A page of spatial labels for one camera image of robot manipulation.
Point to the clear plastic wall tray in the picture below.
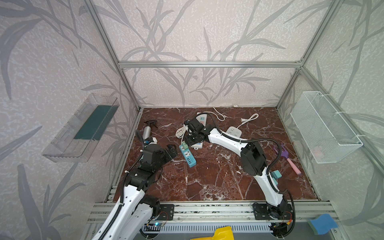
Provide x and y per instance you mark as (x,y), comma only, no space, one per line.
(78,139)

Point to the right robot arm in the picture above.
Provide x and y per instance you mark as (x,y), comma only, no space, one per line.
(253,159)

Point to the purple pink toy fork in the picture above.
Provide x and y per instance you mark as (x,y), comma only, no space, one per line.
(285,154)

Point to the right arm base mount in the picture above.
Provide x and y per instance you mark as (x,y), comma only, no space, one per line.
(263,212)

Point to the silver spray bottle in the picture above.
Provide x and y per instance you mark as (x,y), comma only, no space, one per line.
(148,128)

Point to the white wire basket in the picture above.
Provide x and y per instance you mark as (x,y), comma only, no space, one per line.
(327,134)

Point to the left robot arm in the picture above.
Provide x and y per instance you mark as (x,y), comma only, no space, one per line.
(134,207)

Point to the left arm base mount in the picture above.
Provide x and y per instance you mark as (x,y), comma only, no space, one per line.
(163,212)

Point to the teal power strip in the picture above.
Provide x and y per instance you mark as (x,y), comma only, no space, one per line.
(191,161)

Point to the green plug adapter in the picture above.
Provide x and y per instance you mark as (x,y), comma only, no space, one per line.
(185,145)

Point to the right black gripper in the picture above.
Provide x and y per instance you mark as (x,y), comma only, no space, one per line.
(192,132)

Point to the yellow plastic object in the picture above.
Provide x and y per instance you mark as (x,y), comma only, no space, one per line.
(224,233)

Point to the square white power socket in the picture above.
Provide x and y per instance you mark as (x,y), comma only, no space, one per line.
(234,132)

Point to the blue sponge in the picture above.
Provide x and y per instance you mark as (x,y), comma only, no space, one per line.
(323,224)

